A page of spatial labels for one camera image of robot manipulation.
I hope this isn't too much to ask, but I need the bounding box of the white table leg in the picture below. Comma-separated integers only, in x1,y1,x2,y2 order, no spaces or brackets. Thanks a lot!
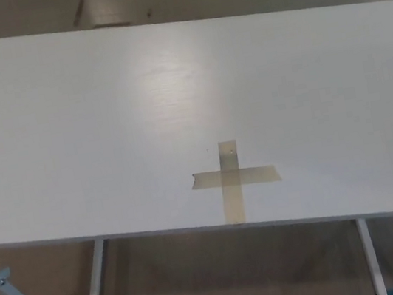
72,239,114,295
355,216,388,295

